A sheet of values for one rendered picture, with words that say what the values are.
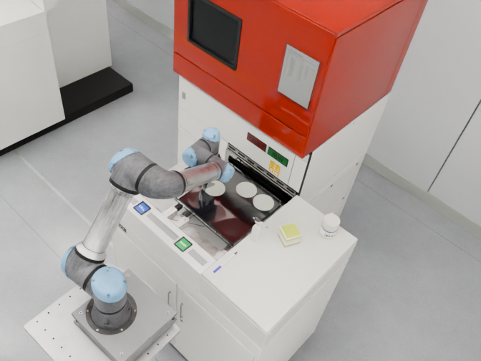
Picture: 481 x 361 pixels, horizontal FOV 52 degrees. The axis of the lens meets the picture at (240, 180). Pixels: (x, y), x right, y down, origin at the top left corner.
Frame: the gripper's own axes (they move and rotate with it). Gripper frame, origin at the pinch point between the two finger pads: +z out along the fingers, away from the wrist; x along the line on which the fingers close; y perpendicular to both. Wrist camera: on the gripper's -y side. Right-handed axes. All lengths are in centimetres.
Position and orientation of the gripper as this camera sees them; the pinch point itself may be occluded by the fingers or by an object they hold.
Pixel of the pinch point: (202, 188)
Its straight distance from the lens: 233.5
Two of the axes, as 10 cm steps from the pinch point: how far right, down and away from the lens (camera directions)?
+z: -1.1, 6.8, 7.3
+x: -3.0, -7.2, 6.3
